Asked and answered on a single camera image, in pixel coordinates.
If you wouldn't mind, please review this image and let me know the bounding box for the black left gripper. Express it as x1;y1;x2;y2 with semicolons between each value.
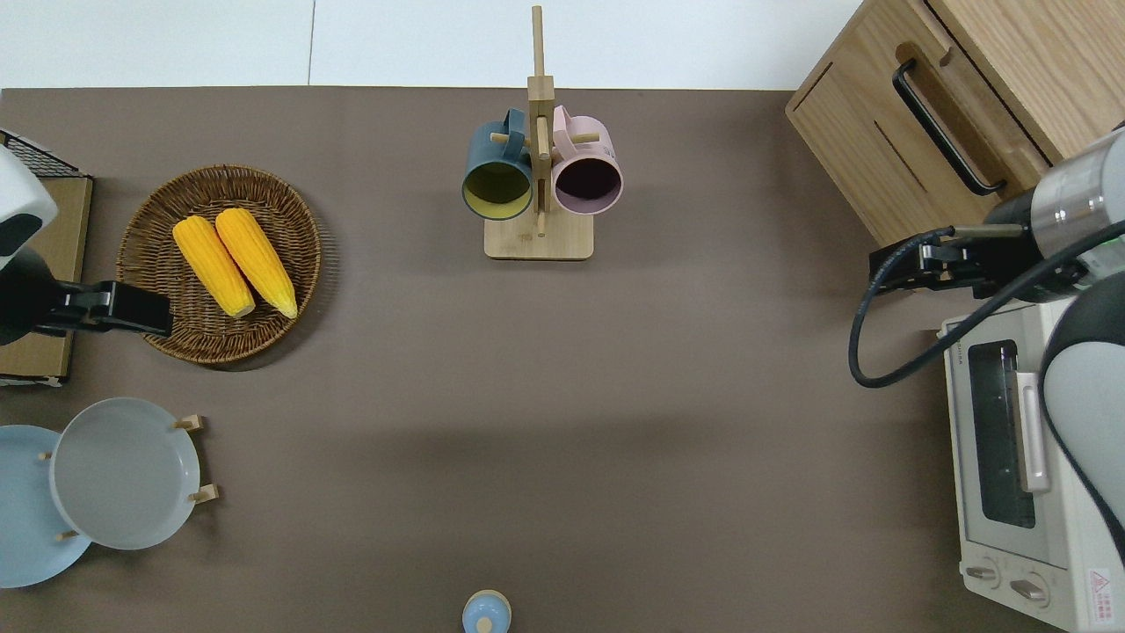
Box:
37;280;174;338

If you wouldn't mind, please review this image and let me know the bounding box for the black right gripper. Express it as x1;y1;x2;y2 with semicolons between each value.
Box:
868;237;991;296

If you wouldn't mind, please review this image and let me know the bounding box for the black drawer handle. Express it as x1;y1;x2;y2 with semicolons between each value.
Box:
891;57;1008;197

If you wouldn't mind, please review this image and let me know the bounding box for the wooden cabinet drawer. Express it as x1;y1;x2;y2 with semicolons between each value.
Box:
879;7;1056;210

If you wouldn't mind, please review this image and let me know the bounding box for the brown wicker basket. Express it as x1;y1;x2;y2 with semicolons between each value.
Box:
116;164;323;367

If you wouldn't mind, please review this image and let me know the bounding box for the yellow corn cob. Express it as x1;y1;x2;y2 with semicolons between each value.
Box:
172;215;258;319
215;207;300;320

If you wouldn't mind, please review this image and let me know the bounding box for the grey plate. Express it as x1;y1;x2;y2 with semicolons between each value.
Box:
49;397;202;552

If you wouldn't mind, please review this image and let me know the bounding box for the wooden plate rack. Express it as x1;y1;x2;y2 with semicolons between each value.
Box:
35;413;220;543

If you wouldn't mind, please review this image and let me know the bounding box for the light blue plate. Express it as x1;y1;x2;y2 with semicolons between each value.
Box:
0;425;94;589

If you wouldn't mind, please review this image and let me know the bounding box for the wooden cabinet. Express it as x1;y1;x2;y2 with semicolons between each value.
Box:
785;0;1125;249

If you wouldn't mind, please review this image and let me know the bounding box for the cream toaster oven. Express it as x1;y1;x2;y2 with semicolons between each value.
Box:
936;295;1125;633

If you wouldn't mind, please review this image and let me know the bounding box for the brown table mat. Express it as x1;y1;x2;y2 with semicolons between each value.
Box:
0;85;1125;633

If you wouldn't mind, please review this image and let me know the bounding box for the pink mug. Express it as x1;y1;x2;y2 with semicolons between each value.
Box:
550;105;625;217

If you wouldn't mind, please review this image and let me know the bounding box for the wooden mug tree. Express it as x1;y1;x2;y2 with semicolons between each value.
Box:
483;4;595;262

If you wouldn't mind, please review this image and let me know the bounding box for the dark blue mug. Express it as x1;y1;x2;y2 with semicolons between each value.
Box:
461;107;536;222

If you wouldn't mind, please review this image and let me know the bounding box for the blue service bell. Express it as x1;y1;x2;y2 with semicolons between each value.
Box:
461;590;513;633

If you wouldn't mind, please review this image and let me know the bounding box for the white wire grid box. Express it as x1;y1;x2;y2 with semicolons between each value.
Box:
0;129;94;389

